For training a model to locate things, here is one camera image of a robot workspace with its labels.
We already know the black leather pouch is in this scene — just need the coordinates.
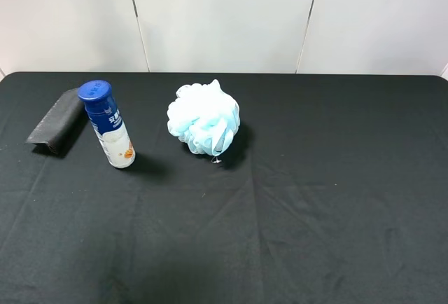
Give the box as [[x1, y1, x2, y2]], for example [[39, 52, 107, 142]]
[[25, 88, 87, 157]]

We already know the light blue bath loofah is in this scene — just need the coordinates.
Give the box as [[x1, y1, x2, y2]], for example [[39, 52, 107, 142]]
[[167, 79, 241, 164]]

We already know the black tablecloth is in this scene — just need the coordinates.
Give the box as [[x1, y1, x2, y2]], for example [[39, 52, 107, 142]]
[[1, 73, 447, 303]]

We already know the blue white milk bottle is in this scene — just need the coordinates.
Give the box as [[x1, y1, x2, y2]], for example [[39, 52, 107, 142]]
[[78, 80, 136, 169]]

